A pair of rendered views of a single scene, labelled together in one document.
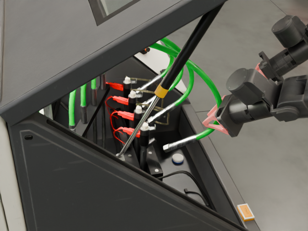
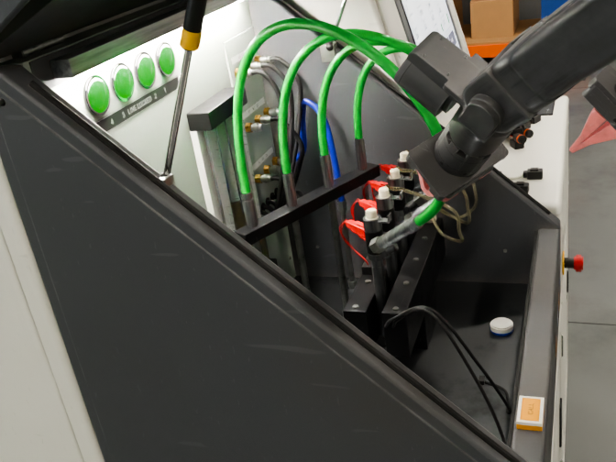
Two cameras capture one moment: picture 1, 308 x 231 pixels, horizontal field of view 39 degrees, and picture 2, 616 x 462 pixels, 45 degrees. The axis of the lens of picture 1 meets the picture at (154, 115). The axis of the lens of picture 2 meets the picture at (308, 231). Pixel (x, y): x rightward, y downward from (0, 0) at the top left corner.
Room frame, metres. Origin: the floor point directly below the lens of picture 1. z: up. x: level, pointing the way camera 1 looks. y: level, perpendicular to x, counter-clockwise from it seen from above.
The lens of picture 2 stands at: (0.10, -0.54, 1.58)
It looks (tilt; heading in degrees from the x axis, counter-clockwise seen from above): 25 degrees down; 40
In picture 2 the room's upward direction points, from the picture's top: 9 degrees counter-clockwise
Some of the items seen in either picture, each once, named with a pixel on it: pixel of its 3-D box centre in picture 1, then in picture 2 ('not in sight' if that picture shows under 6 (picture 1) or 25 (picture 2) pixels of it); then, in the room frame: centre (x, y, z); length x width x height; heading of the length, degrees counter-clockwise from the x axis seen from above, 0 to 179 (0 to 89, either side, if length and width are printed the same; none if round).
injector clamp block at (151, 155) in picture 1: (133, 155); (401, 295); (1.05, 0.06, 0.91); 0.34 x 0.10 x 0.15; 17
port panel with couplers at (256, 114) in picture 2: not in sight; (261, 117); (1.09, 0.34, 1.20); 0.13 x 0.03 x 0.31; 17
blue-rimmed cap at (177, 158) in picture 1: (177, 158); (501, 326); (1.13, -0.09, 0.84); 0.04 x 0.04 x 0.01
